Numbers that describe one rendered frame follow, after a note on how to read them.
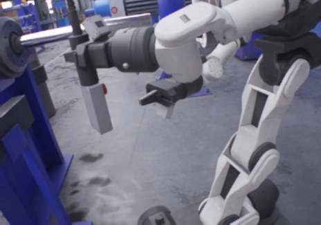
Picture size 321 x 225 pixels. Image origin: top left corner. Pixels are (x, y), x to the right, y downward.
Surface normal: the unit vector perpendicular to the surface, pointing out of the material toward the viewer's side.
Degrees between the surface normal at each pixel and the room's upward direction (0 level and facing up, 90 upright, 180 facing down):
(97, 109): 90
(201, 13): 31
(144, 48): 80
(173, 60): 121
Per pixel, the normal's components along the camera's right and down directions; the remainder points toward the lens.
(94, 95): 0.61, 0.27
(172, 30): -0.30, -0.54
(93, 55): -0.37, 0.44
